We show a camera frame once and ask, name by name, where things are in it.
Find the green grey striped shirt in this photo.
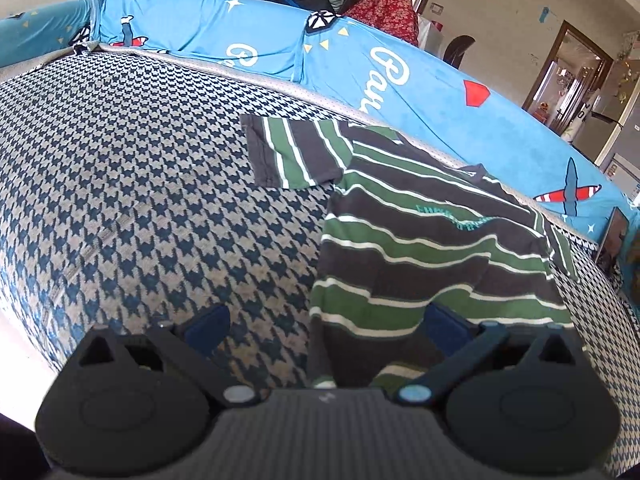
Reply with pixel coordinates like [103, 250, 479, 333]
[240, 114, 581, 391]

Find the dark wooden chair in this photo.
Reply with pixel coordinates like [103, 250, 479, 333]
[444, 35, 476, 68]

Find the red floral cloth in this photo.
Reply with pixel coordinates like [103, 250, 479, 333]
[345, 0, 420, 46]

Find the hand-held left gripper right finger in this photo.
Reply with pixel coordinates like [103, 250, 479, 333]
[395, 302, 581, 408]

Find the white chest freezer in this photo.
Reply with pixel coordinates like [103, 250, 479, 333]
[600, 110, 640, 196]

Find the houndstooth bed mat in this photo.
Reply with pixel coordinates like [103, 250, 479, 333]
[0, 45, 640, 478]

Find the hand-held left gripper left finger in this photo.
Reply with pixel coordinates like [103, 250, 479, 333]
[77, 302, 261, 408]

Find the blue printed quilt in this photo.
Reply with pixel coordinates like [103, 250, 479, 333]
[0, 0, 640, 311]

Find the white tablecloth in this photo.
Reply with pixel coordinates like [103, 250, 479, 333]
[417, 15, 446, 58]

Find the grey refrigerator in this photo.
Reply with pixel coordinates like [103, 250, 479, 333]
[580, 57, 640, 161]

